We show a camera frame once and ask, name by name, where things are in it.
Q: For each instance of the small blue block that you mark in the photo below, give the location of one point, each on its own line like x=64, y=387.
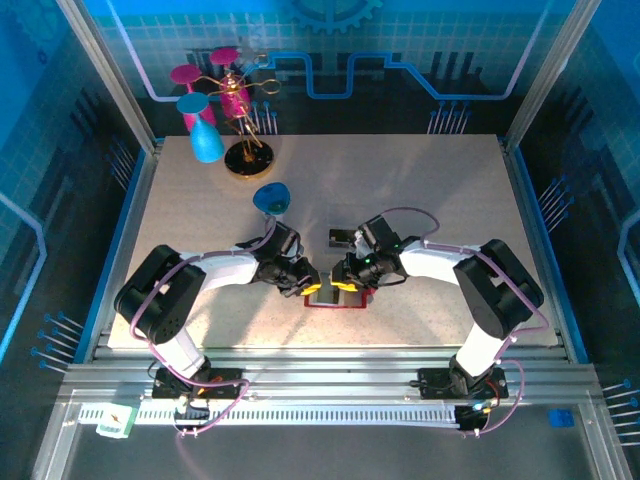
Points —
x=561, y=419

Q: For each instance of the pink glitter wine glass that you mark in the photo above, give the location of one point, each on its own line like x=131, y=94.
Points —
x=186, y=74
x=223, y=55

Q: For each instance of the aluminium frame post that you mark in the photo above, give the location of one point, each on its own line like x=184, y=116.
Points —
x=111, y=75
x=549, y=75

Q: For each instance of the red leather card holder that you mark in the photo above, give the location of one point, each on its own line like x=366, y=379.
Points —
x=325, y=300

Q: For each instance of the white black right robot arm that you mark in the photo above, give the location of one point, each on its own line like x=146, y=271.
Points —
x=430, y=265

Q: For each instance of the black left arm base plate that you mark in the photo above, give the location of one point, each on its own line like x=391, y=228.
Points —
x=230, y=374

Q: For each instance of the blue glitter wine glass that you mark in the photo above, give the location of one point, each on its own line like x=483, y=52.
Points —
x=206, y=145

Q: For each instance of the green white tag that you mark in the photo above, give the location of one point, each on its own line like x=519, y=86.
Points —
x=116, y=421

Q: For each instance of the small black electronics box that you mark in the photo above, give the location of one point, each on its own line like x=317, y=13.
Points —
x=192, y=414
x=470, y=417

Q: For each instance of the white cup with blue lid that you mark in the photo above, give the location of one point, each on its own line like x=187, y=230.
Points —
x=272, y=197

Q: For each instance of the aluminium side rail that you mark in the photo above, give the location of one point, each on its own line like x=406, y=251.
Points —
x=541, y=225
x=120, y=225

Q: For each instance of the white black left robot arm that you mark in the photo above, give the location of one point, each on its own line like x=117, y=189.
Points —
x=225, y=270

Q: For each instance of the aluminium front rail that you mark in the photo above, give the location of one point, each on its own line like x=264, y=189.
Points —
x=325, y=370

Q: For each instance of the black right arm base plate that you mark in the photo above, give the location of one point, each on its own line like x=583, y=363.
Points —
x=432, y=382

